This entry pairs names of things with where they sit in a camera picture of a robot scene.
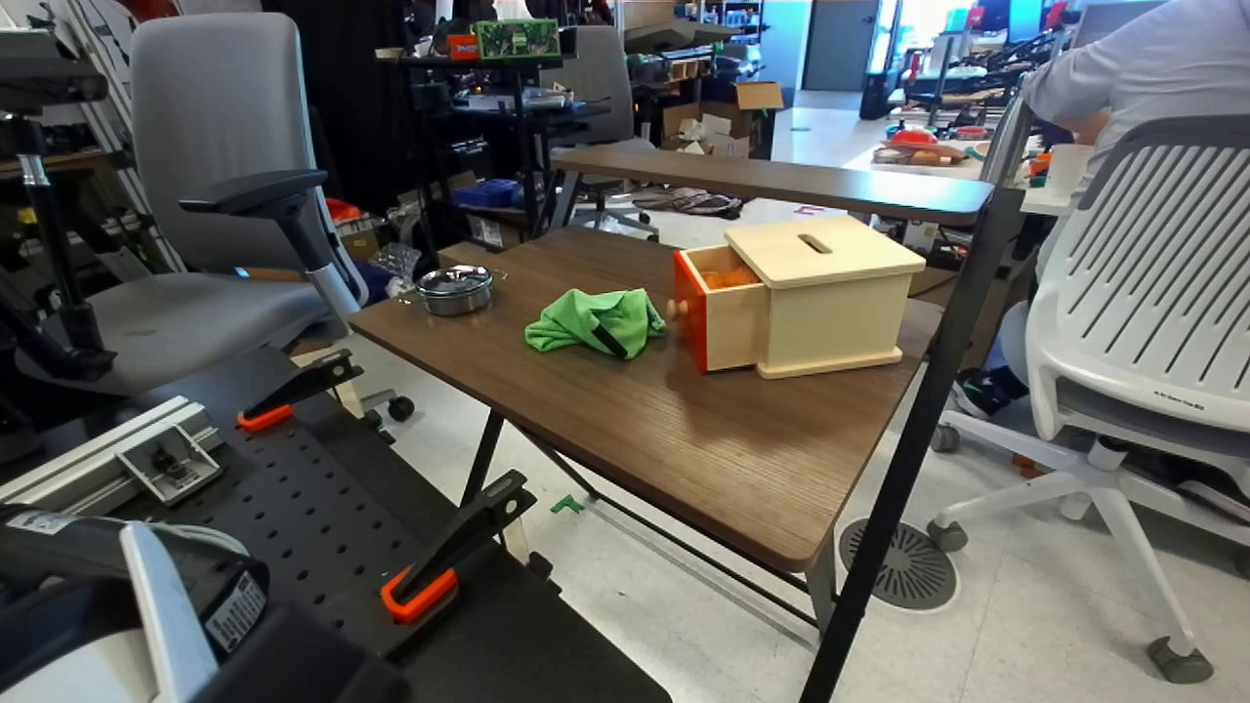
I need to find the red drawer with wooden knob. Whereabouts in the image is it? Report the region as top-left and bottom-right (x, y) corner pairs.
(663, 243), (771, 378)

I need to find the green cloth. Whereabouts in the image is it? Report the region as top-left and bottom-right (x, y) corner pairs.
(519, 284), (674, 362)

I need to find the light wooden box with slot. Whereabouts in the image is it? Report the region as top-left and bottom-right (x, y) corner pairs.
(722, 210), (930, 382)

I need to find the cardboard box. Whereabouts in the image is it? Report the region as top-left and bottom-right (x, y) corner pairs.
(657, 77), (788, 154)

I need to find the black perforated mounting board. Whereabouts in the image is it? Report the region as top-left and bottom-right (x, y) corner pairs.
(167, 386), (676, 703)

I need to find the green box on shelf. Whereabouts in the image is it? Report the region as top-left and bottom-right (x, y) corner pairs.
(471, 17), (564, 64)

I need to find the red object on desk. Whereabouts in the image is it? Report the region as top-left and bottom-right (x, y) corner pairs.
(872, 123), (972, 171)

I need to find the round dark floor grate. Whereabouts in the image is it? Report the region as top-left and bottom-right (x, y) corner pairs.
(838, 516), (960, 612)

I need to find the grey padded office chair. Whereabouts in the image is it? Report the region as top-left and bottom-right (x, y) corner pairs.
(15, 7), (421, 426)

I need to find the white mesh office chair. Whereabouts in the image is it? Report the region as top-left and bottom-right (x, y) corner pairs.
(926, 114), (1250, 689)

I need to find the black equipment stand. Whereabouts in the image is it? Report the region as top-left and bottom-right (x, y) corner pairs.
(0, 53), (119, 382)

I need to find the person in grey hoodie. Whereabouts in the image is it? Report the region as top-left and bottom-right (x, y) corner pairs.
(1028, 0), (1250, 150)

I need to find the black clamp with orange handle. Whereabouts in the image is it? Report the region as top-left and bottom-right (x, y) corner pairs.
(235, 351), (366, 439)
(374, 468), (540, 629)

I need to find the black metal table frame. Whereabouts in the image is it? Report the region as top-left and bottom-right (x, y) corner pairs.
(454, 109), (1047, 703)

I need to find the grey metal mounting bracket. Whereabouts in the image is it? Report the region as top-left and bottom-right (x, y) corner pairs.
(115, 424), (228, 509)

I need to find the aluminium extrusion rail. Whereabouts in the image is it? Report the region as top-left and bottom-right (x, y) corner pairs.
(0, 394), (211, 512)

